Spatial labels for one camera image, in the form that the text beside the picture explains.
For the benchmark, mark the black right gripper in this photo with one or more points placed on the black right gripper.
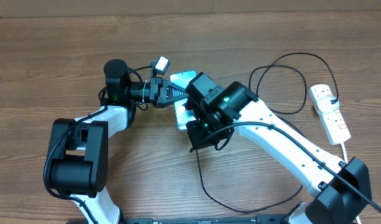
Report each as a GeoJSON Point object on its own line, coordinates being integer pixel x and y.
{"type": "Point", "coordinates": [201, 140]}

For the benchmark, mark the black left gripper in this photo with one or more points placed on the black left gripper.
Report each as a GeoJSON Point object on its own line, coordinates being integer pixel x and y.
{"type": "Point", "coordinates": [157, 83]}

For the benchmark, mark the Galaxy smartphone blue screen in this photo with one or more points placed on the Galaxy smartphone blue screen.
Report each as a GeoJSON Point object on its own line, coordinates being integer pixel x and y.
{"type": "Point", "coordinates": [183, 115]}

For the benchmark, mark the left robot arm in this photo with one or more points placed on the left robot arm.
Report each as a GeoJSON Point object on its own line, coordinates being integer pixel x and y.
{"type": "Point", "coordinates": [76, 167]}

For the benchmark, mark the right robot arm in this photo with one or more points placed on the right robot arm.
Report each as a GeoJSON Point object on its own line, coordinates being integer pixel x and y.
{"type": "Point", "coordinates": [340, 190]}

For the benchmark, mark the white charger plug adapter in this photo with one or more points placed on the white charger plug adapter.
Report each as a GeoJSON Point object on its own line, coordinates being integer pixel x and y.
{"type": "Point", "coordinates": [327, 104]}

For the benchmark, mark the white power strip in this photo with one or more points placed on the white power strip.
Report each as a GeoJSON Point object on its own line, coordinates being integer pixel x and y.
{"type": "Point", "coordinates": [333, 123]}

